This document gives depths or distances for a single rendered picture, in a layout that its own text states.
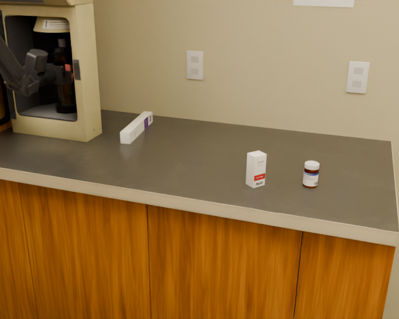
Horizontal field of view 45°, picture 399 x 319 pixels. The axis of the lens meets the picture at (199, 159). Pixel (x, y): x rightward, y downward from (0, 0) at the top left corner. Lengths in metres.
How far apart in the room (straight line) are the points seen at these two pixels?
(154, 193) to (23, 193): 0.49
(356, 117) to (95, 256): 1.07
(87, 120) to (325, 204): 0.89
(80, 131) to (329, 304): 1.01
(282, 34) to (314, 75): 0.20
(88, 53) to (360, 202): 1.02
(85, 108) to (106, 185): 0.41
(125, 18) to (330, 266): 1.29
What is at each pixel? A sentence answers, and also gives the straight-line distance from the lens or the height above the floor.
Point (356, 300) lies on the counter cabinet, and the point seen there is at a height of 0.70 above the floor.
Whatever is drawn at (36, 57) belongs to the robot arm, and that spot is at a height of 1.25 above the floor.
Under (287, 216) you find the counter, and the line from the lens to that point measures 1.26.
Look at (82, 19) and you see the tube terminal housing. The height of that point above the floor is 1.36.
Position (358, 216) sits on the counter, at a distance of 1.29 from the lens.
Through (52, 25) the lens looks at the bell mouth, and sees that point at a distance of 1.76.
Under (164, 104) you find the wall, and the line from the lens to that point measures 2.06.
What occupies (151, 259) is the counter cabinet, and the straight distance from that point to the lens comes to 1.50.
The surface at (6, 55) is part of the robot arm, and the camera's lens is 1.52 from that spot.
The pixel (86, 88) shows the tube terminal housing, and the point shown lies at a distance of 1.73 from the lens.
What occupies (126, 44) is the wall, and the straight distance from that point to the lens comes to 2.08.
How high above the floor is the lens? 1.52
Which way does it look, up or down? 22 degrees down
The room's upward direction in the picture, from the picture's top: 1 degrees clockwise
